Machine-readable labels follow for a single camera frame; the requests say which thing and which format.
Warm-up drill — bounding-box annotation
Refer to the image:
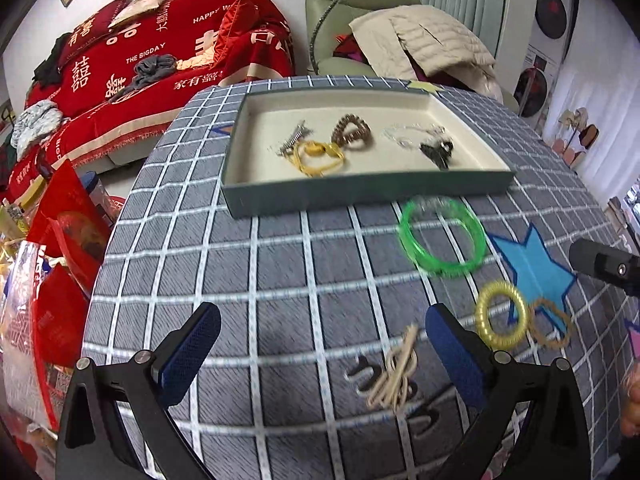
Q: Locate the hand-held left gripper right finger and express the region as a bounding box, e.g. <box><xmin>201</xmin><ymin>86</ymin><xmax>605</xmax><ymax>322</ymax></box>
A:
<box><xmin>425</xmin><ymin>303</ymin><xmax>593</xmax><ymax>480</ymax></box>

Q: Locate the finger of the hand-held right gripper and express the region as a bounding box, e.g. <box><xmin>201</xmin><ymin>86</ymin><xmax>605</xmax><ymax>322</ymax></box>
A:
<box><xmin>568</xmin><ymin>239</ymin><xmax>640</xmax><ymax>297</ymax></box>

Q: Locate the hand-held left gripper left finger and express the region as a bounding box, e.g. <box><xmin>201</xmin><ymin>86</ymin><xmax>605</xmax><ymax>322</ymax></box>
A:
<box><xmin>56</xmin><ymin>302</ymin><xmax>223</xmax><ymax>480</ymax></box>

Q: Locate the beige hair tie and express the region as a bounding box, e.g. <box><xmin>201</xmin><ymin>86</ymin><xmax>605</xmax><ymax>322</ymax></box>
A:
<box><xmin>365</xmin><ymin>324</ymin><xmax>420</xmax><ymax>411</ymax></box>

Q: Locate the black claw hair clip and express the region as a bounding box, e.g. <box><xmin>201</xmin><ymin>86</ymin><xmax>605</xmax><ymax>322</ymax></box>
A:
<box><xmin>419</xmin><ymin>140</ymin><xmax>455</xmax><ymax>170</ymax></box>

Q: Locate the clear bead bracelet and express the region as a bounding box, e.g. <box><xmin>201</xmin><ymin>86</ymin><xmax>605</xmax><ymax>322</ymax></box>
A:
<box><xmin>382</xmin><ymin>124</ymin><xmax>446</xmax><ymax>151</ymax></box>

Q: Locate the silver metal hair clip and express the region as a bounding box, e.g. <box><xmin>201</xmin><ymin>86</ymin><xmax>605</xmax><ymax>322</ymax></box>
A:
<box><xmin>277</xmin><ymin>120</ymin><xmax>313</xmax><ymax>157</ymax></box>

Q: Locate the yellow cord bracelet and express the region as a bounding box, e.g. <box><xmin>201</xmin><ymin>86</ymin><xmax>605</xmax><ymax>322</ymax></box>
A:
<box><xmin>290</xmin><ymin>140</ymin><xmax>347</xmax><ymax>178</ymax></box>

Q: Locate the brown bead bracelet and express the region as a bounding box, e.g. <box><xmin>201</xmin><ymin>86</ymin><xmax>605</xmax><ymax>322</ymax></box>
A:
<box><xmin>331</xmin><ymin>115</ymin><xmax>373</xmax><ymax>152</ymax></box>

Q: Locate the shallow grey cardboard box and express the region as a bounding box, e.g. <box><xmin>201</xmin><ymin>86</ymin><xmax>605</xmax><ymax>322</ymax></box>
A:
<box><xmin>220</xmin><ymin>87</ymin><xmax>516</xmax><ymax>219</ymax></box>

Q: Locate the person's right hand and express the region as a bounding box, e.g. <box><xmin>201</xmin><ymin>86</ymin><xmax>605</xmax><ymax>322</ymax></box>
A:
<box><xmin>620</xmin><ymin>361</ymin><xmax>640</xmax><ymax>437</ymax></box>

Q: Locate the green plastic bangle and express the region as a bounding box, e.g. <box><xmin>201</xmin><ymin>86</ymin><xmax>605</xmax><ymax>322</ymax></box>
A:
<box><xmin>397</xmin><ymin>196</ymin><xmax>487</xmax><ymax>278</ymax></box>

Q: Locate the grey checked tablecloth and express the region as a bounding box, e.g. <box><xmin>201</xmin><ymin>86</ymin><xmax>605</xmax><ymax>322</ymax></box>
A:
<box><xmin>82</xmin><ymin>75</ymin><xmax>640</xmax><ymax>480</ymax></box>

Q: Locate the cardboard figure decoration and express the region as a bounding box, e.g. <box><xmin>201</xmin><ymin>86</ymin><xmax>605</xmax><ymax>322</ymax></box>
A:
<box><xmin>552</xmin><ymin>107</ymin><xmax>601</xmax><ymax>166</ymax></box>

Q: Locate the blue lid jar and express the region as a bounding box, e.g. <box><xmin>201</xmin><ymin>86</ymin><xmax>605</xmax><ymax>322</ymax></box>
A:
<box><xmin>82</xmin><ymin>172</ymin><xmax>110</xmax><ymax>211</ymax></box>

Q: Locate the white sofa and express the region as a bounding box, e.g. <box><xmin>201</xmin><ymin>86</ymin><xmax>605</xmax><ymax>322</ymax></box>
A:
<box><xmin>107</xmin><ymin>122</ymin><xmax>173</xmax><ymax>168</ymax></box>

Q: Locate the light patterned cloth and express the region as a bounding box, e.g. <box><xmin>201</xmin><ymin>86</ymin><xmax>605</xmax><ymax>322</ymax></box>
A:
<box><xmin>10</xmin><ymin>100</ymin><xmax>63</xmax><ymax>161</ymax></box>

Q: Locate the white puffer jacket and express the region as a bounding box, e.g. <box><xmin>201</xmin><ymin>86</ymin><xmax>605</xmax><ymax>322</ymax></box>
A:
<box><xmin>348</xmin><ymin>5</ymin><xmax>496</xmax><ymax>86</ymax></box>

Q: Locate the grey clothing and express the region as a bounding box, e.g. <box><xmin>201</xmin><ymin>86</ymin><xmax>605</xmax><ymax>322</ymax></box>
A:
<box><xmin>131</xmin><ymin>54</ymin><xmax>178</xmax><ymax>91</ymax></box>

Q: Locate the red covered sofa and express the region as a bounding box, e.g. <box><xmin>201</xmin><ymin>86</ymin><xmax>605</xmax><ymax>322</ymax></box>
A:
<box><xmin>10</xmin><ymin>0</ymin><xmax>296</xmax><ymax>196</ymax></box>

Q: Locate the red clothing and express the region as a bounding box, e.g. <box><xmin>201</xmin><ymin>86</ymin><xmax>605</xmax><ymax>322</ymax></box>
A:
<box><xmin>332</xmin><ymin>35</ymin><xmax>371</xmax><ymax>63</ymax></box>

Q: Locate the black clothing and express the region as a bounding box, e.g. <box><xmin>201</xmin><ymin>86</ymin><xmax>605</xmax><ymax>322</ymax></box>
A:
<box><xmin>32</xmin><ymin>32</ymin><xmax>73</xmax><ymax>86</ymax></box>

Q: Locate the red satin pillow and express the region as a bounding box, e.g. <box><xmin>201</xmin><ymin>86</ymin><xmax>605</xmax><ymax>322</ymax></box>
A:
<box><xmin>212</xmin><ymin>0</ymin><xmax>261</xmax><ymax>68</ymax></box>

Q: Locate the dark red printed pillow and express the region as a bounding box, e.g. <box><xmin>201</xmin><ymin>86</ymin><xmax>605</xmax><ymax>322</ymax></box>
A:
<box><xmin>57</xmin><ymin>0</ymin><xmax>135</xmax><ymax>71</ymax></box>

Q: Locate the cream printed pillow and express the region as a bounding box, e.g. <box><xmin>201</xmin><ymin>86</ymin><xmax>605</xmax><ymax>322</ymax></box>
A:
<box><xmin>107</xmin><ymin>0</ymin><xmax>176</xmax><ymax>28</ymax></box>

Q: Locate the flexible floor stand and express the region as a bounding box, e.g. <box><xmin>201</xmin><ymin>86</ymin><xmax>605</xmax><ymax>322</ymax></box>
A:
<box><xmin>310</xmin><ymin>0</ymin><xmax>366</xmax><ymax>73</ymax></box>

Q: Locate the yellow spiral hair tie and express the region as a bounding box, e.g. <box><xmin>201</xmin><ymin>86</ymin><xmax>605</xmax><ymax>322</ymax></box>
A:
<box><xmin>475</xmin><ymin>281</ymin><xmax>530</xmax><ymax>352</ymax></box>

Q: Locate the tan braided hair tie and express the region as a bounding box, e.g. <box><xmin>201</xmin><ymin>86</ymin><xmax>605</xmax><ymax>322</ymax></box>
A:
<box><xmin>529</xmin><ymin>298</ymin><xmax>572</xmax><ymax>350</ymax></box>

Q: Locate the red and black wall poster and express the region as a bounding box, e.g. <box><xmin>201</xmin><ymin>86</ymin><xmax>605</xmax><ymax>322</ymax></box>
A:
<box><xmin>515</xmin><ymin>45</ymin><xmax>556</xmax><ymax>116</ymax></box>

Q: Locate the round black wall poster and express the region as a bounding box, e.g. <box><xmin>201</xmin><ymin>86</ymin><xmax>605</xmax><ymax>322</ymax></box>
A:
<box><xmin>534</xmin><ymin>0</ymin><xmax>576</xmax><ymax>41</ymax></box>

